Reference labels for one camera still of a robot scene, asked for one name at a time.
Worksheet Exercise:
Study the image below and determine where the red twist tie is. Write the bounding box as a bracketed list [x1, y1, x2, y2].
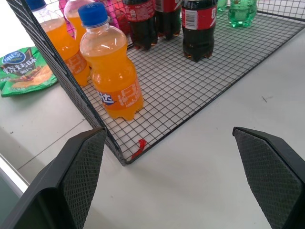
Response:
[131, 139, 147, 160]

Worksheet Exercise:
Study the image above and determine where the pink snack bag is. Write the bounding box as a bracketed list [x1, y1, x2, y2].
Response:
[58, 0, 132, 41]

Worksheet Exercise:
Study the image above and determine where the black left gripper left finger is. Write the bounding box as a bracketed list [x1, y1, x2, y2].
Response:
[0, 127, 107, 229]

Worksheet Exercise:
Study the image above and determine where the green potato chip bag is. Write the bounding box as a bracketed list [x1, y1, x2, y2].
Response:
[0, 46, 59, 98]

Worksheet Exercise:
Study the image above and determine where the black wire mesh basket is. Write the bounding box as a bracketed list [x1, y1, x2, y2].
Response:
[6, 0, 305, 167]

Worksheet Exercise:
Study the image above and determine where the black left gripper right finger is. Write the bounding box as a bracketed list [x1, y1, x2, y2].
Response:
[232, 126, 305, 229]

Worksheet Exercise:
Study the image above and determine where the cola bottle red label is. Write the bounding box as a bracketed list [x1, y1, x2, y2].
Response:
[122, 0, 158, 51]
[181, 0, 218, 63]
[154, 0, 183, 41]

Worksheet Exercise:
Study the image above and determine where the orange soda bottle blue cap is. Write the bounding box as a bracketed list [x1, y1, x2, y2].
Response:
[24, 0, 92, 87]
[78, 4, 144, 122]
[63, 0, 96, 41]

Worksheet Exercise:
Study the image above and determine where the green soda bottle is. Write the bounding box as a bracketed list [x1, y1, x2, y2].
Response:
[228, 0, 258, 28]

